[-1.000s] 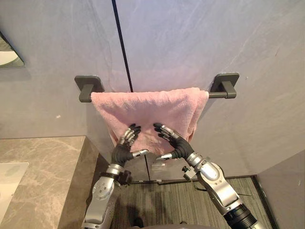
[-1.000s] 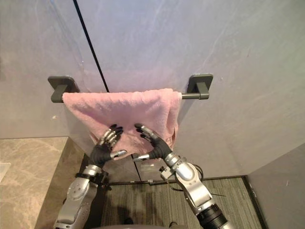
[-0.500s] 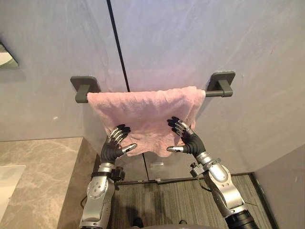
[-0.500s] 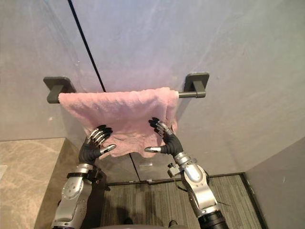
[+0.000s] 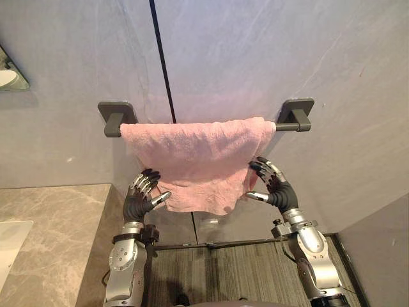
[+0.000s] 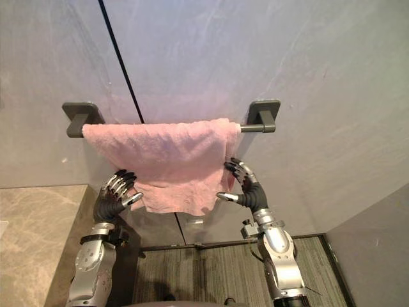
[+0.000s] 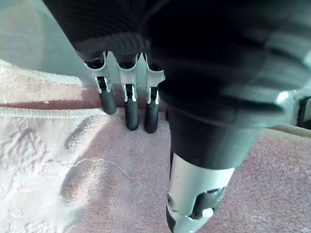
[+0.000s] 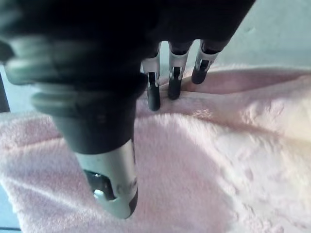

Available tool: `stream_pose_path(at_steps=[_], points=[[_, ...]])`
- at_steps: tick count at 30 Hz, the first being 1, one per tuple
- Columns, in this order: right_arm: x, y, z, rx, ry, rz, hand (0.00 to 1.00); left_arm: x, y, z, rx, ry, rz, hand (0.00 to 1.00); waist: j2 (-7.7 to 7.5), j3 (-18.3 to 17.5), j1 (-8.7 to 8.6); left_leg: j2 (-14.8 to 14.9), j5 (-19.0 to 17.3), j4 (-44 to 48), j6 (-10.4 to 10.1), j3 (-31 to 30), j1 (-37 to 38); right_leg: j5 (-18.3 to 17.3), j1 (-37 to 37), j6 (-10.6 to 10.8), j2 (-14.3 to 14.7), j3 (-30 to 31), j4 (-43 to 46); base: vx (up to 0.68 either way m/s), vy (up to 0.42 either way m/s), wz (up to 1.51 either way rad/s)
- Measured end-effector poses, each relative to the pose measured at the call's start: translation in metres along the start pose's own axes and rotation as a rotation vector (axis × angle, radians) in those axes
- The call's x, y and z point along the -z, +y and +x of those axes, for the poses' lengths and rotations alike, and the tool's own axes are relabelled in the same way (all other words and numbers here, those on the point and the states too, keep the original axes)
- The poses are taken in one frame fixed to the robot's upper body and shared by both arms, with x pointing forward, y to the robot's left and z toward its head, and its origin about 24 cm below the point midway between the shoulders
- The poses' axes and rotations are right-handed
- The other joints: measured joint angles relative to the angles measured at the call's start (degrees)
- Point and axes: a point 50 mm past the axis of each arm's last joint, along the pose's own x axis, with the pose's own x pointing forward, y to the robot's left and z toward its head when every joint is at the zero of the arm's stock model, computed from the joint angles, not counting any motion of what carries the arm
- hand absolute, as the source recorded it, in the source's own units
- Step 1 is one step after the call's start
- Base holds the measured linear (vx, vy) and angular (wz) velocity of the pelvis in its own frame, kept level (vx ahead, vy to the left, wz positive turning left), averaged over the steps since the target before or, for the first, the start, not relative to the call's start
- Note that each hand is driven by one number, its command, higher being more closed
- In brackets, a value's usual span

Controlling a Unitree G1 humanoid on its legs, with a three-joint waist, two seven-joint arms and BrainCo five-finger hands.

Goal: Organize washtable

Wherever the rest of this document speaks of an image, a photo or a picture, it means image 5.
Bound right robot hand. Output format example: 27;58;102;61
245;156;300;213

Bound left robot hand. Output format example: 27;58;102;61
123;169;173;223

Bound pink towel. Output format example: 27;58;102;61
120;116;277;214

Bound black baseboard strip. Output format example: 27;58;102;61
153;235;336;252
330;233;369;307

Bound dark grey towel bar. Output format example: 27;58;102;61
97;98;316;139

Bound white wash basin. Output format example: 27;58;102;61
0;220;35;285

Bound white dish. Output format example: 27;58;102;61
0;70;18;88

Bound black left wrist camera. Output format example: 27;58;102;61
139;224;160;249

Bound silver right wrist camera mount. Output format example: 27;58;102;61
271;219;292;238

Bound black vertical wall strip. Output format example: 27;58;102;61
148;0;177;125

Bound grey wall shelf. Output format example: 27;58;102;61
0;44;31;93

